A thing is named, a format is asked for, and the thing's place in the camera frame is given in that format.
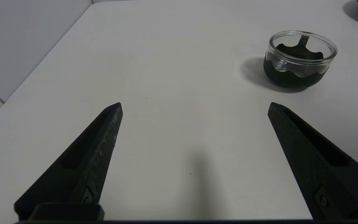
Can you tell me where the glass cup with black base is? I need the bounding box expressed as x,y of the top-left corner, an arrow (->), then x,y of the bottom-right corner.
263,30 -> 337,89

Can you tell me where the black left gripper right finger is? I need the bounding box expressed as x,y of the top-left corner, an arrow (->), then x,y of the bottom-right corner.
268,102 -> 358,220

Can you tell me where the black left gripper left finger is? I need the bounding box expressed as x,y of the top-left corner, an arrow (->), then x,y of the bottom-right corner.
14,102 -> 123,221

